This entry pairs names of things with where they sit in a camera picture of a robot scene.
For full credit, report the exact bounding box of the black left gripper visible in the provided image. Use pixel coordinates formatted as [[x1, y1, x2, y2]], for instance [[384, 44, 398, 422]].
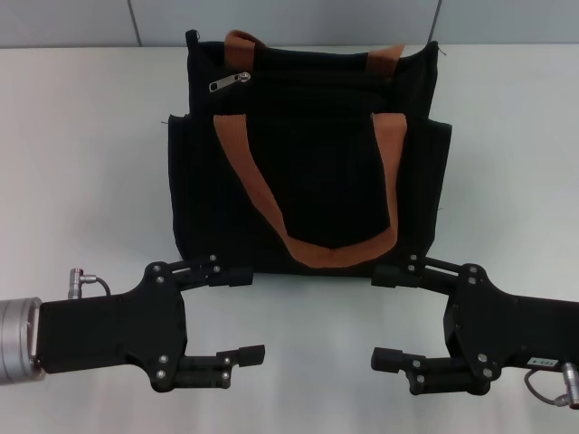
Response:
[[38, 254, 267, 392]]

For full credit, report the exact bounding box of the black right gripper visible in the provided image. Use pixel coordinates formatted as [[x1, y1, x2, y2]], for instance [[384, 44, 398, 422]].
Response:
[[370, 254, 579, 397]]

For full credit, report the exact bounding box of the black bag with orange handles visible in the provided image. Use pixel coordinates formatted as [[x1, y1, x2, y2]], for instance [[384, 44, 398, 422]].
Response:
[[167, 29, 453, 276]]

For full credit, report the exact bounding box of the left gripper cable with connectors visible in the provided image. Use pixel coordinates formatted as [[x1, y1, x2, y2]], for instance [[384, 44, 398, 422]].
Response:
[[67, 267, 113, 300]]

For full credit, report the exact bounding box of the silver zipper pull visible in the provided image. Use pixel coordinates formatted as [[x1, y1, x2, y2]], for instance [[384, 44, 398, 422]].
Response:
[[207, 70, 252, 94]]

